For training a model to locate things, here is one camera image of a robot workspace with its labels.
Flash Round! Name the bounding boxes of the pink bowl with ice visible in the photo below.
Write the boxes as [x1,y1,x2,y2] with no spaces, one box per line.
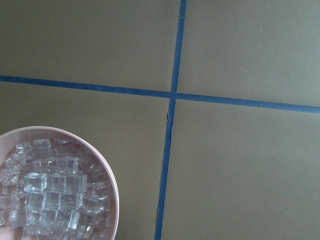
[0,126,119,240]

